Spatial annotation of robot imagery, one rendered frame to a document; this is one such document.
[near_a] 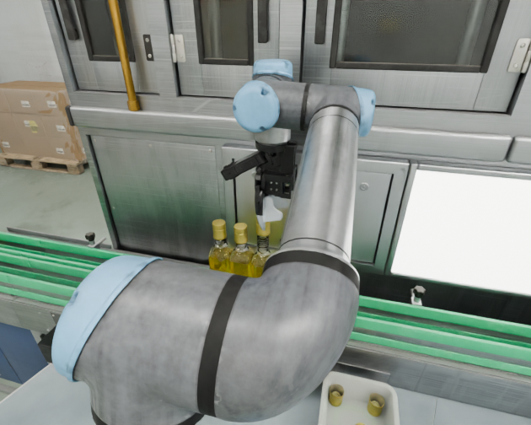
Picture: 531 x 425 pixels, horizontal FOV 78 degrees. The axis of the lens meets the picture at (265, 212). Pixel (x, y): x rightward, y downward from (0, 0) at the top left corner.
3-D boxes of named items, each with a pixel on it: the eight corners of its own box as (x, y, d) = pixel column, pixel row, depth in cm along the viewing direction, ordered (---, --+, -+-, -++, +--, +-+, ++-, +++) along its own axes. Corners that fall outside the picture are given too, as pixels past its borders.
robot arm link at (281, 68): (245, 61, 58) (257, 57, 65) (247, 124, 63) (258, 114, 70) (290, 63, 56) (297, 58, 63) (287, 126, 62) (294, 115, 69)
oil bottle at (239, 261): (255, 301, 98) (254, 243, 87) (250, 315, 93) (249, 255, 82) (238, 298, 99) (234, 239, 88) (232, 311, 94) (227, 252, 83)
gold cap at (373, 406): (387, 405, 78) (383, 415, 80) (378, 390, 81) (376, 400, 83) (374, 409, 77) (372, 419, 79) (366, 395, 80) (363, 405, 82)
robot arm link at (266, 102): (302, 88, 47) (310, 77, 56) (227, 81, 49) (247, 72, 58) (297, 141, 51) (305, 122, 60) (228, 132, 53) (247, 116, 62)
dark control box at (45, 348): (89, 346, 99) (81, 327, 95) (69, 369, 93) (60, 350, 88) (67, 340, 101) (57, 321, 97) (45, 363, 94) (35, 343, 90)
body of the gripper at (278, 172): (290, 202, 70) (292, 148, 64) (252, 197, 72) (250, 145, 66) (296, 187, 77) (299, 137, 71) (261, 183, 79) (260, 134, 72)
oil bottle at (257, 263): (275, 305, 96) (276, 246, 86) (270, 320, 92) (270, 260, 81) (256, 301, 98) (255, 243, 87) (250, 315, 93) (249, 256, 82)
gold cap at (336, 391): (338, 380, 83) (335, 390, 85) (326, 387, 82) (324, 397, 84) (347, 393, 80) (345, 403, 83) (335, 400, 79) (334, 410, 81)
